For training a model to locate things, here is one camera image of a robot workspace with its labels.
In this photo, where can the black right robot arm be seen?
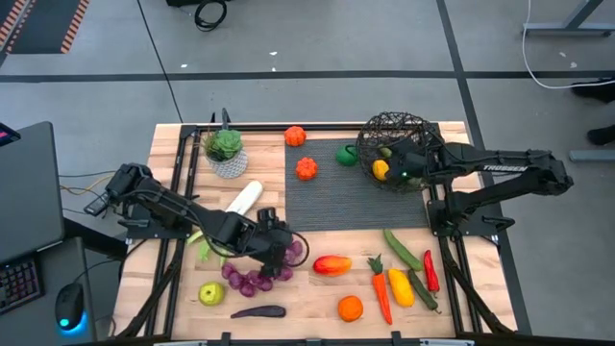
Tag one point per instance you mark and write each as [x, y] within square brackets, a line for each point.
[504, 165]

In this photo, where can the green cucumber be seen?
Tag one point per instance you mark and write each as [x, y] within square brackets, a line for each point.
[402, 250]

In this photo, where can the succulent in white patterned pot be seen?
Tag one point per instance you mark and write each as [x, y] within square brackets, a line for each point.
[226, 154]

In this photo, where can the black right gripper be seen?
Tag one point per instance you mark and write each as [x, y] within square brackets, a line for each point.
[413, 163]

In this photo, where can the person's black shoe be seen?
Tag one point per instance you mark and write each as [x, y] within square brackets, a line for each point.
[596, 91]
[603, 135]

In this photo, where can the black hazard-striped floor mat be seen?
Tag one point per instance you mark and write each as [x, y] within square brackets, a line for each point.
[38, 29]

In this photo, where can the green and white leek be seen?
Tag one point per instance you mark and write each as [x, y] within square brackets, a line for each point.
[245, 197]

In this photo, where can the large black monitor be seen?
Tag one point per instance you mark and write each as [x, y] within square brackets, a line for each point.
[8, 134]

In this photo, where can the green apple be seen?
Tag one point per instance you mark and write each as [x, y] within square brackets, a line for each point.
[211, 294]

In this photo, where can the black backlit keyboard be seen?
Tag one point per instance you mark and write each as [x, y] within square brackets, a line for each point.
[19, 286]

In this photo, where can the grey desk foot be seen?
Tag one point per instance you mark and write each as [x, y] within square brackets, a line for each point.
[591, 155]

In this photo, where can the black power adapter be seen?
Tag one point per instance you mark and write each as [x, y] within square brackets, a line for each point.
[95, 205]

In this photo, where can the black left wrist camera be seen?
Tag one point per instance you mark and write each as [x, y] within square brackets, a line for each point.
[268, 218]

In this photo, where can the green bell pepper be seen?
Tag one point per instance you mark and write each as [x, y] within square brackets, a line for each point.
[347, 156]

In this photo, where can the red chili pepper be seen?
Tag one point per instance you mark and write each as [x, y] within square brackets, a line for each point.
[431, 274]

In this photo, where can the grey desk leg frame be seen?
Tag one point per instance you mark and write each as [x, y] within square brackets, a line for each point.
[567, 29]

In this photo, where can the purple eggplant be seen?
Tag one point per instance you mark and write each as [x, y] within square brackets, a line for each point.
[259, 312]

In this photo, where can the white frame bracket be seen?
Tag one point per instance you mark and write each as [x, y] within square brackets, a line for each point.
[447, 342]
[180, 343]

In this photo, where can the grey woven placemat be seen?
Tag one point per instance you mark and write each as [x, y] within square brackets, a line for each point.
[346, 206]

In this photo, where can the grey desk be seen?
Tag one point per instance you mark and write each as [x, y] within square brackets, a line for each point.
[29, 192]

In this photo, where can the red and yellow mango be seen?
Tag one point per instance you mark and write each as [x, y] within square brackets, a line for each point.
[332, 265]

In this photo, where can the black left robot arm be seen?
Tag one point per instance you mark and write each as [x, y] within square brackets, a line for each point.
[192, 214]

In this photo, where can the orange pumpkin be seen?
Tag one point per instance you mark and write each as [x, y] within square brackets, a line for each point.
[295, 136]
[306, 168]

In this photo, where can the black computer mouse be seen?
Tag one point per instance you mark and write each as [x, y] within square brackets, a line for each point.
[69, 305]

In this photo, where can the orange fruit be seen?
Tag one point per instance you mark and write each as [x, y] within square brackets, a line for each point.
[350, 308]

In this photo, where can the yellow lemon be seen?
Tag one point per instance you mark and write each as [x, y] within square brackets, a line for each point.
[380, 170]

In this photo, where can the dark green chili pepper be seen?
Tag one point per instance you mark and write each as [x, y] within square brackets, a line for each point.
[423, 290]

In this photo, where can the orange carrot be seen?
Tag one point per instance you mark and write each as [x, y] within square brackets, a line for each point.
[380, 293]

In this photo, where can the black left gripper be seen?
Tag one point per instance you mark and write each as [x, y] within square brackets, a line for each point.
[269, 242]

